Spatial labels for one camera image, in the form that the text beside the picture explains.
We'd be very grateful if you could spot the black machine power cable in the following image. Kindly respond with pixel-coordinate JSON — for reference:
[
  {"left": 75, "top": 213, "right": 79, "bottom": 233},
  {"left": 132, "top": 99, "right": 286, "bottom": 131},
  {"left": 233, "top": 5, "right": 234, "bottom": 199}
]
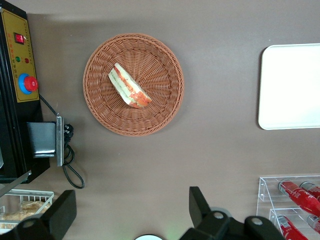
[{"left": 38, "top": 93, "right": 86, "bottom": 189}]

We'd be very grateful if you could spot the red cola bottle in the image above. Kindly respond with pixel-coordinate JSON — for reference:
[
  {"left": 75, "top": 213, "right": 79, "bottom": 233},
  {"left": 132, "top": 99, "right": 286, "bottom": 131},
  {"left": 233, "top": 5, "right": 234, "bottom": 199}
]
[
  {"left": 275, "top": 214, "right": 309, "bottom": 240},
  {"left": 299, "top": 180, "right": 320, "bottom": 201},
  {"left": 277, "top": 180, "right": 320, "bottom": 219},
  {"left": 306, "top": 213, "right": 320, "bottom": 235}
]

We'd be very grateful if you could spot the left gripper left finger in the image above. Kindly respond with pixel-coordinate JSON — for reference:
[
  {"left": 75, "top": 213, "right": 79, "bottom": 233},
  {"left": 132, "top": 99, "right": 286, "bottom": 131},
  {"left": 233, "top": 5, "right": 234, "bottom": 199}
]
[{"left": 8, "top": 189, "right": 77, "bottom": 240}]

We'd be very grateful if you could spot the round brown wicker basket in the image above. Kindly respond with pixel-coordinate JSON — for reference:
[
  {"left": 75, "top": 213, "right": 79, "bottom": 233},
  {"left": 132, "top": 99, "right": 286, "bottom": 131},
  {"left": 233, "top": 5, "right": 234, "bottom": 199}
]
[{"left": 82, "top": 32, "right": 185, "bottom": 137}]

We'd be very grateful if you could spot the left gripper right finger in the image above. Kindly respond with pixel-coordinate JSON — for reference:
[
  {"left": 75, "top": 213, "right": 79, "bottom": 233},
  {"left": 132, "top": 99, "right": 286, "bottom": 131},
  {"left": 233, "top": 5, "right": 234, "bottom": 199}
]
[{"left": 179, "top": 186, "right": 247, "bottom": 240}]

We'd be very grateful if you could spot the white wire basket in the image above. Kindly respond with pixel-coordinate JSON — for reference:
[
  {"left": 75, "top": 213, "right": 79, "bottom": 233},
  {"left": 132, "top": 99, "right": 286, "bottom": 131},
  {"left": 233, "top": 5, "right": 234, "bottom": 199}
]
[{"left": 0, "top": 188, "right": 55, "bottom": 230}]

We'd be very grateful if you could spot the clear acrylic bottle rack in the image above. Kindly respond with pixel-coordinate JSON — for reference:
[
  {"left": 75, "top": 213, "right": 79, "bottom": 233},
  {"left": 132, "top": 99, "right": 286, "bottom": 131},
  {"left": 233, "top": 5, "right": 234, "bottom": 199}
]
[{"left": 256, "top": 173, "right": 320, "bottom": 240}]

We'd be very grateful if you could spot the cream plastic tray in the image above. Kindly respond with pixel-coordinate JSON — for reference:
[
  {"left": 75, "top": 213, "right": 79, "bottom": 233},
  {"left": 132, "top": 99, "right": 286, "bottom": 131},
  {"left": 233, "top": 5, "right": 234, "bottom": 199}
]
[{"left": 257, "top": 42, "right": 320, "bottom": 131}]

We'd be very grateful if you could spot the clear-wrapped crispy snack pack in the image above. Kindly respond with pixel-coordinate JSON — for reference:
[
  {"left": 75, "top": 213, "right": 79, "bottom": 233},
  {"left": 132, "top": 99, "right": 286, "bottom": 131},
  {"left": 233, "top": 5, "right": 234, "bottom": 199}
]
[
  {"left": 20, "top": 200, "right": 51, "bottom": 214},
  {"left": 0, "top": 210, "right": 44, "bottom": 230}
]

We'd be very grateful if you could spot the triangular sandwich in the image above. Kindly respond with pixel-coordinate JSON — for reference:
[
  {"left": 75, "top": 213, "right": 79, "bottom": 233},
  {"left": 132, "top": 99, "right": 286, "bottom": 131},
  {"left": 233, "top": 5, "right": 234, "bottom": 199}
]
[{"left": 107, "top": 62, "right": 153, "bottom": 110}]

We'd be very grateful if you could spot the black machine yellow control panel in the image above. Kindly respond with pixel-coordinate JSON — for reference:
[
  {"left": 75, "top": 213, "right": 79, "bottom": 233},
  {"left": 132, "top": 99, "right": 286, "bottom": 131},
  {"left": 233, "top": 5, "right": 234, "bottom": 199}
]
[{"left": 0, "top": 0, "right": 66, "bottom": 198}]

